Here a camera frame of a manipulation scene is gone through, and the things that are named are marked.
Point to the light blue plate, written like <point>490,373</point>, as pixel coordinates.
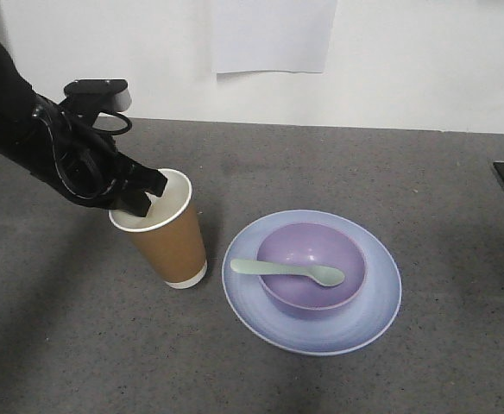
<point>328,332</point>

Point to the white paper sheet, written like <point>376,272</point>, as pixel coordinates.
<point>270,36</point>

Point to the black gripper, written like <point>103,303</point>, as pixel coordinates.
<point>84,164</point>

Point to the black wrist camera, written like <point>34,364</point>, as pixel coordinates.
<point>99,94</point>

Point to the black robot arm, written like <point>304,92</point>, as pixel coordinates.
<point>20,134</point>

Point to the mint green plastic spoon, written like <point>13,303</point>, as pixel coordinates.
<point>322,275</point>

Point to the brown paper cup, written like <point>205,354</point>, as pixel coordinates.
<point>169,236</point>

